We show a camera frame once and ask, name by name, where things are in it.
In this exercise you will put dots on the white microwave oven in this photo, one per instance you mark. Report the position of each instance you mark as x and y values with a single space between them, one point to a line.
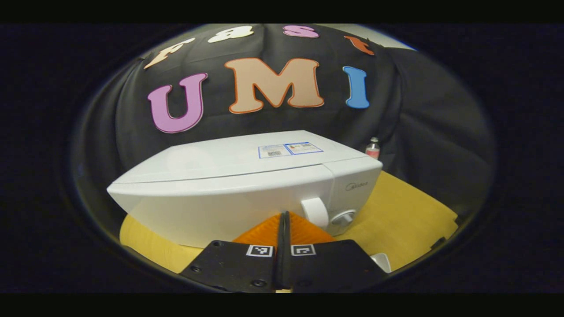
220 193

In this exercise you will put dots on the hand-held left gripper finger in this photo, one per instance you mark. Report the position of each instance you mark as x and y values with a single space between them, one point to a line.
281 237
287 237

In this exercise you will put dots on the small clear bottle pink label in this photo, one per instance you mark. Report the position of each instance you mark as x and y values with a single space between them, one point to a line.
372 149

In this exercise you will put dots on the white divided sauce dish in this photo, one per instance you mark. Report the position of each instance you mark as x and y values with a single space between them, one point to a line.
382 262

